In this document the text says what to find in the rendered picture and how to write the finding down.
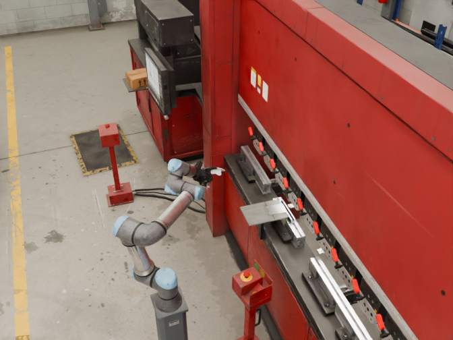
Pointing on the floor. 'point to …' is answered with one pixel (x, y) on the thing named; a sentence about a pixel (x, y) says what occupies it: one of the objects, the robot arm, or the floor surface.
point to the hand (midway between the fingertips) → (217, 178)
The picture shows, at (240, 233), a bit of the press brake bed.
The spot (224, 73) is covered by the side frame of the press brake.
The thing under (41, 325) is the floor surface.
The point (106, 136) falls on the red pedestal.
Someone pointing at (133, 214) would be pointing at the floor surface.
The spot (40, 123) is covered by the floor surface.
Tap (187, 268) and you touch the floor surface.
